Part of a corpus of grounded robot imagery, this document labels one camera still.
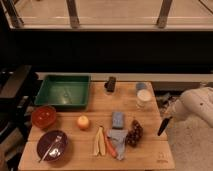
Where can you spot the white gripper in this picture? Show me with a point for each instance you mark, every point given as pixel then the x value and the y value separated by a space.
pixel 173 111

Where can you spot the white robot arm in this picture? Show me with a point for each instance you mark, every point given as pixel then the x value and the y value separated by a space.
pixel 194 101

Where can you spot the white paper cup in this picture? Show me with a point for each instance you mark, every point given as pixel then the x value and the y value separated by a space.
pixel 144 98

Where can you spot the bunch of dark grapes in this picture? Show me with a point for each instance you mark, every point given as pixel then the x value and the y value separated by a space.
pixel 135 134

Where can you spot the blue sponge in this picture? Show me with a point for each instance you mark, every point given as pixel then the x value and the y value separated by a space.
pixel 117 120

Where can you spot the grey cloth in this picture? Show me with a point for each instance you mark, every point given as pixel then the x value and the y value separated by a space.
pixel 118 138

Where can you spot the small black box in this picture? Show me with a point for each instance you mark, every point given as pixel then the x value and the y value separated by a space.
pixel 110 84

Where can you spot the orange carrot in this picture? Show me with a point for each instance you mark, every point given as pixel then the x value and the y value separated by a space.
pixel 110 147

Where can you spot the yellow apple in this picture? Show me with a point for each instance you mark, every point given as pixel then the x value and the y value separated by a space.
pixel 83 122

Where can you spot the green plastic tray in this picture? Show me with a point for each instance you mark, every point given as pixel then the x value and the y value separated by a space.
pixel 64 91

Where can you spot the dark purple bowl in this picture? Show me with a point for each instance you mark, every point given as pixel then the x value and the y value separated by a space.
pixel 57 150

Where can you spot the red bowl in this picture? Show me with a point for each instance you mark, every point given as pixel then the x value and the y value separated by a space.
pixel 43 116

